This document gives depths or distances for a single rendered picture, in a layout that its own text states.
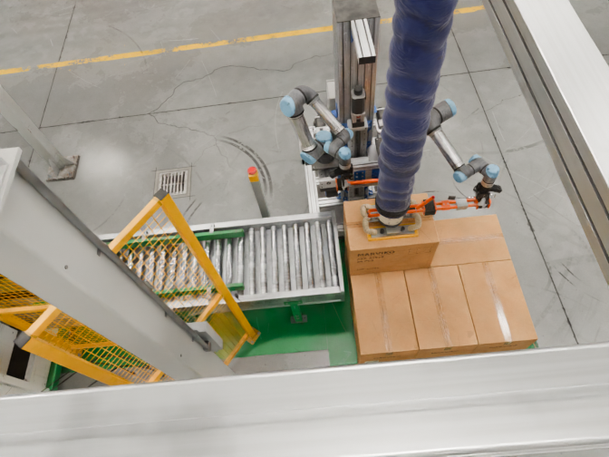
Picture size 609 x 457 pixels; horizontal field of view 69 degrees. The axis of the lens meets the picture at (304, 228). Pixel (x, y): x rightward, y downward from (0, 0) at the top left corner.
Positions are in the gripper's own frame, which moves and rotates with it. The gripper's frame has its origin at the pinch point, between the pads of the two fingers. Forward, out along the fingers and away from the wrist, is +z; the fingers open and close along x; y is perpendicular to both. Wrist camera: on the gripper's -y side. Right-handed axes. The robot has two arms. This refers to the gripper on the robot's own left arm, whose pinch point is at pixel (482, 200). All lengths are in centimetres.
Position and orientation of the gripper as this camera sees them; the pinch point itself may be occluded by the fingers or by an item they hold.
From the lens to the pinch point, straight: 317.1
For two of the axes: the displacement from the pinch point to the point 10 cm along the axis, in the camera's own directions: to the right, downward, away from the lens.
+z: 0.9, 5.0, 8.6
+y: -9.9, 1.1, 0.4
